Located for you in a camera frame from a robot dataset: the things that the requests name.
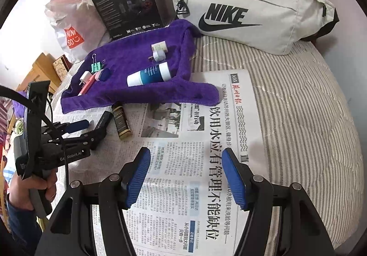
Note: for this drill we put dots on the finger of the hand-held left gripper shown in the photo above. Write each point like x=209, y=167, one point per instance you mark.
x=78, y=125
x=86, y=138

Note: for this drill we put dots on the green binder clip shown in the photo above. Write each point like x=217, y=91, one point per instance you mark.
x=97, y=67

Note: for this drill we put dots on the pink highlighter pen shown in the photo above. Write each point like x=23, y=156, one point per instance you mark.
x=89, y=84

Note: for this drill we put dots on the light brown wooden shelf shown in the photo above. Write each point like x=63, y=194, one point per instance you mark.
x=40, y=67

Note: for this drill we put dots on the newspaper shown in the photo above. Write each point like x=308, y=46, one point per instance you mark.
x=200, y=130

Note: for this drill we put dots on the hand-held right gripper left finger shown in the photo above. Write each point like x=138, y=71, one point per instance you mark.
x=137, y=178

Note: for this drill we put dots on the white and blue bottle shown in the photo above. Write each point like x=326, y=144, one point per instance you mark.
x=149, y=74

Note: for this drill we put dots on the white plastic shopping bag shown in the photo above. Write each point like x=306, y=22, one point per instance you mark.
x=63, y=15

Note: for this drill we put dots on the black and gold tube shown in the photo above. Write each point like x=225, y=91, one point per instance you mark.
x=120, y=122

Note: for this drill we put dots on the person's left hand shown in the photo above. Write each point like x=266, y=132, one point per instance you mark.
x=50, y=187

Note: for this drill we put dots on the pink and blue round case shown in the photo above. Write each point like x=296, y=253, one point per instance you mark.
x=104, y=74

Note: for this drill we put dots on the brown patterned book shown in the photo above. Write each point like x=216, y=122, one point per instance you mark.
x=60, y=67

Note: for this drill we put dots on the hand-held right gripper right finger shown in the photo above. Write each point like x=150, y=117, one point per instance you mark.
x=233, y=181

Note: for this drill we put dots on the black headphone box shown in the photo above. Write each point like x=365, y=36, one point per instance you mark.
x=126, y=6

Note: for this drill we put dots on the purple towel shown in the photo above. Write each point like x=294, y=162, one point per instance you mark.
x=129, y=44

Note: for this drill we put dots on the white charger plug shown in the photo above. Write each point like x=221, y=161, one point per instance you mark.
x=86, y=76

